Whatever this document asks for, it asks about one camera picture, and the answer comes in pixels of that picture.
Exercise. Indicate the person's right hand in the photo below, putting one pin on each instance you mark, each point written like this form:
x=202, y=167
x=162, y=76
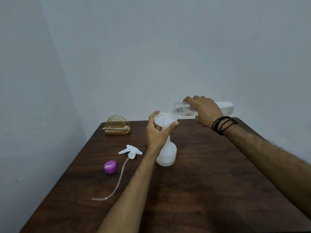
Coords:
x=207, y=111

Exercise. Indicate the person's left hand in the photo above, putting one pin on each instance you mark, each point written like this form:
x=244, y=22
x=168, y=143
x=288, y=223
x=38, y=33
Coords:
x=155, y=140

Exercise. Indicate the white spray bottle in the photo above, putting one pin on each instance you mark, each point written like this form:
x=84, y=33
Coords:
x=167, y=154

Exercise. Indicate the clear water bottle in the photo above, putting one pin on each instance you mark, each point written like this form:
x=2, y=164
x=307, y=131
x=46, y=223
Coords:
x=227, y=107

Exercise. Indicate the white plastic funnel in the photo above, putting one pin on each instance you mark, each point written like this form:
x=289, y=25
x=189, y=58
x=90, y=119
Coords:
x=164, y=118

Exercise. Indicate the white trigger sprayer head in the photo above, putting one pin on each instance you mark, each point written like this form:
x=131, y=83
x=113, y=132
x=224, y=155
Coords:
x=132, y=151

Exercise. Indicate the purple bottle cap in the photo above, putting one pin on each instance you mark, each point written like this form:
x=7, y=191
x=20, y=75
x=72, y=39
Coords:
x=110, y=167

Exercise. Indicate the person's left forearm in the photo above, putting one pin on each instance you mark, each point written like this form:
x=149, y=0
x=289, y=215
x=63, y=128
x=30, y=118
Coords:
x=128, y=198

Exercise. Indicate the person's right forearm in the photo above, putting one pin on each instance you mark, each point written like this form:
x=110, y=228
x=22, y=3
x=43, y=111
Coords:
x=274, y=162

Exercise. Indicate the white paper napkins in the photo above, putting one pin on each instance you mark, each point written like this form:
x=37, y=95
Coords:
x=116, y=129

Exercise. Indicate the dark wooden table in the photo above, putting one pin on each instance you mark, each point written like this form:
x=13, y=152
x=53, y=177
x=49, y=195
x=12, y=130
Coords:
x=206, y=191

